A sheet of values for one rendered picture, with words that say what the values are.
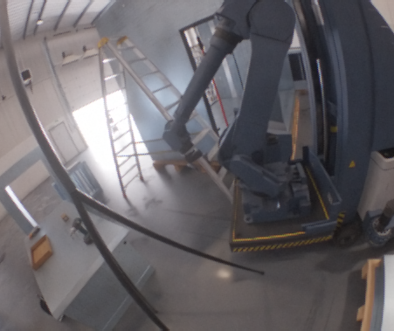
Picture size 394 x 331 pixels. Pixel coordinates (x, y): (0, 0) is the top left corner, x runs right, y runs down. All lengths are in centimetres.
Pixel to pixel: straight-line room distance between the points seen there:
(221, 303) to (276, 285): 46
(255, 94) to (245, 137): 25
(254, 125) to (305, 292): 128
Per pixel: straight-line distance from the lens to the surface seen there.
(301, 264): 168
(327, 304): 160
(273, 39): 101
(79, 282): 152
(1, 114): 1133
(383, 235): 155
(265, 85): 99
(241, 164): 104
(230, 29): 114
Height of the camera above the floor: 150
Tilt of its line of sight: 28 degrees down
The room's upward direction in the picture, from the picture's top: 21 degrees counter-clockwise
